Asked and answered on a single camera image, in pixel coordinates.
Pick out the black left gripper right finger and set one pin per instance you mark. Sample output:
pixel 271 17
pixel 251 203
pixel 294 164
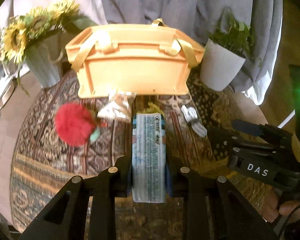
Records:
pixel 213 208

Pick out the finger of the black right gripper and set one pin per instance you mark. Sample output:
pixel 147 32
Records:
pixel 269 133
pixel 222 141

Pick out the orange plastic storage box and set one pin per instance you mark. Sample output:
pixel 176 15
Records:
pixel 146 59

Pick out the sunflower bouquet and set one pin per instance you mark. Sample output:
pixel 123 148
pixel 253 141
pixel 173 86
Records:
pixel 24 31

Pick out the clear wrapped snack packet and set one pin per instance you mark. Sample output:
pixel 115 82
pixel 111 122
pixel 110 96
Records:
pixel 119 107

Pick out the red fluffy plush toy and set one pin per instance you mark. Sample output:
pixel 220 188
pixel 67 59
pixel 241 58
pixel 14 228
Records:
pixel 77 125

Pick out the white plant pot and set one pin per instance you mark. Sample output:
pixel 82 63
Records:
pixel 219 66

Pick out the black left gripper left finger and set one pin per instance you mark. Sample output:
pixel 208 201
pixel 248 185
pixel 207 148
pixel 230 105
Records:
pixel 82 200

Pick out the green potted plant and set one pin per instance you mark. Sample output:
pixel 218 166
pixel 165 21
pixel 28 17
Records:
pixel 233 35

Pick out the blue tissue pack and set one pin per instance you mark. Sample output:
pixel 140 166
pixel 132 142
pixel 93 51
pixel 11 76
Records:
pixel 148 158

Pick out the right hand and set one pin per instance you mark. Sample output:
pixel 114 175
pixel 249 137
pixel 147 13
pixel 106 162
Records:
pixel 271 209

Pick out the grey draped curtain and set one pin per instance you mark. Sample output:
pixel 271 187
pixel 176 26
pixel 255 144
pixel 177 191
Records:
pixel 196 18

